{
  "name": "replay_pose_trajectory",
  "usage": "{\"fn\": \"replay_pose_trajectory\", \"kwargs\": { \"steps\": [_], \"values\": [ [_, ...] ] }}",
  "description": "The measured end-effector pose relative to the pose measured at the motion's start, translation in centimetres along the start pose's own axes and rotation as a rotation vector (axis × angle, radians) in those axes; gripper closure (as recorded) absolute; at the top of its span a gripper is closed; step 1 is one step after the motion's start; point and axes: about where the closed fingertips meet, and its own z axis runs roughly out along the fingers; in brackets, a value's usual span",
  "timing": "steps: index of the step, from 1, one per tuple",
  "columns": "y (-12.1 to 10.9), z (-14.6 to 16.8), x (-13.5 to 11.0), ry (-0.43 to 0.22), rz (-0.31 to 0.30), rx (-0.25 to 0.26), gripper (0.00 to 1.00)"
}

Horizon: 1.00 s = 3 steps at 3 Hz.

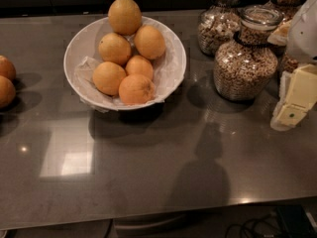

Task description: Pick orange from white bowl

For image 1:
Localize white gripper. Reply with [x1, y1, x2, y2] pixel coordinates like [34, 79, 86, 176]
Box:
[267, 0, 317, 131]

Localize centre small orange in bowl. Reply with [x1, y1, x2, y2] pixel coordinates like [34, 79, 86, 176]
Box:
[125, 56, 154, 79]

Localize white bowl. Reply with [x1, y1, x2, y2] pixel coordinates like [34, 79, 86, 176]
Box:
[62, 15, 187, 112]

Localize white paper bowl liner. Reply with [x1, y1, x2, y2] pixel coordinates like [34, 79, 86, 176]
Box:
[72, 22, 184, 114]

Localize far right glass cereal jar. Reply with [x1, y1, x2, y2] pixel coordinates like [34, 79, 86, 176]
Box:
[280, 53, 299, 72]

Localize glass cereal jar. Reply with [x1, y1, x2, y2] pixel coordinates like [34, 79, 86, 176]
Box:
[197, 0, 240, 56]
[280, 53, 299, 72]
[213, 5, 283, 101]
[264, 0, 301, 57]

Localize front glass cereal jar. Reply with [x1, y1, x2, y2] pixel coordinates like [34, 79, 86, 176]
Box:
[213, 5, 283, 101]

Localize back right glass cereal jar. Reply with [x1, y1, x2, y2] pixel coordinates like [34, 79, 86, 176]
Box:
[264, 0, 301, 57]

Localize back left glass cereal jar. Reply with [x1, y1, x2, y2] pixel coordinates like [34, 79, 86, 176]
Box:
[197, 0, 240, 56]

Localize black box under table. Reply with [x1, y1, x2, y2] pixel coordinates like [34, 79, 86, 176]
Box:
[275, 205, 317, 238]

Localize black cables under table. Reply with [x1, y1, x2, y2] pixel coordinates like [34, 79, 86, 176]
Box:
[224, 211, 281, 238]

